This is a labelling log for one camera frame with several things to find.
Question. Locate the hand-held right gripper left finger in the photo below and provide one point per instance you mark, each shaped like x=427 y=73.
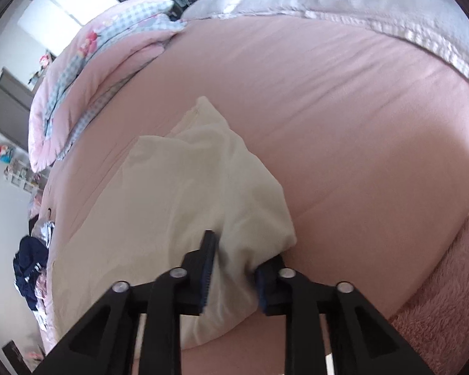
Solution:
x=208 y=269

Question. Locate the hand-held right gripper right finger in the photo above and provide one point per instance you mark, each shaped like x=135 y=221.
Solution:
x=264 y=285

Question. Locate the pink and cream shirt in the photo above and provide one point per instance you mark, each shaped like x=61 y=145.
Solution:
x=179 y=211

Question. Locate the navy striped clothes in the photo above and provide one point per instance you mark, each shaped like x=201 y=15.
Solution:
x=29 y=269

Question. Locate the pink bed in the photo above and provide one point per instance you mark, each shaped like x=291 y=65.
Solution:
x=336 y=144

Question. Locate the light printed cloth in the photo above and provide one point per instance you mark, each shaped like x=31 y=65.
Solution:
x=47 y=230

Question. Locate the white shelf rack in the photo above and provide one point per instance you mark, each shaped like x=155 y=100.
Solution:
x=21 y=174

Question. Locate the folded pink checked duvet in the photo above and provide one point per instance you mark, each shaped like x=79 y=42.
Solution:
x=93 y=66

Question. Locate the red and blue plush toy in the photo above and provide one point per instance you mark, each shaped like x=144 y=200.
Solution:
x=2 y=153

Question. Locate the grey door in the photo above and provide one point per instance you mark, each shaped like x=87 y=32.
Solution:
x=11 y=109

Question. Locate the white wardrobe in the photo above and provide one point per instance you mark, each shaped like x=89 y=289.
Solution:
x=62 y=7

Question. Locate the long pale pink pillow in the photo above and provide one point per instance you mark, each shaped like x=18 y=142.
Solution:
x=355 y=0

